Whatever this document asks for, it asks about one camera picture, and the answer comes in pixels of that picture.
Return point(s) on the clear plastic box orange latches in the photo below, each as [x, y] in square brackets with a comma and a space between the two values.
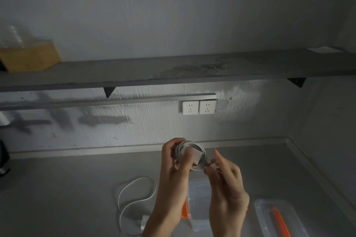
[197, 206]

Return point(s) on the grey wall rail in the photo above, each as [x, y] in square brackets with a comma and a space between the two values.
[108, 102]

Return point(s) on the white paper sheet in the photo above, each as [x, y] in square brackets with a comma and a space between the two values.
[324, 49]

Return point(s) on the person's left forearm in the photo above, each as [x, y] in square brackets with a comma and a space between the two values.
[162, 220]

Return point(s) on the person's left thumb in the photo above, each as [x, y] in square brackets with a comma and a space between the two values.
[186, 159]

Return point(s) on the person's right forearm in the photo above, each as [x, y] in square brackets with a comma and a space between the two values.
[226, 225]

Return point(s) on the yellow box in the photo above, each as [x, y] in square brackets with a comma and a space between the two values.
[29, 56]

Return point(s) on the black appliance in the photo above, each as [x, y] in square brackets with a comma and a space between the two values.
[3, 159]

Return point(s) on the person's left hand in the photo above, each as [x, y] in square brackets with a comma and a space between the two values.
[172, 173]

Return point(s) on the black triangular shelf bracket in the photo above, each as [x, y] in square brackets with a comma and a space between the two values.
[297, 81]
[108, 91]

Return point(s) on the white wall socket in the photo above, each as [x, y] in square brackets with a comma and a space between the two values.
[207, 107]
[190, 107]

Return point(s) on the grey wall shelf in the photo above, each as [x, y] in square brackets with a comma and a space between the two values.
[178, 70]

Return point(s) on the clear plastic lid orange latch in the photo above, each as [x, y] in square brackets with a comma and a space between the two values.
[278, 218]

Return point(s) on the person's right hand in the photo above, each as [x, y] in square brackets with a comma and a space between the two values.
[228, 189]

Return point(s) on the person's right thumb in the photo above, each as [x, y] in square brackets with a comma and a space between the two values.
[210, 175]

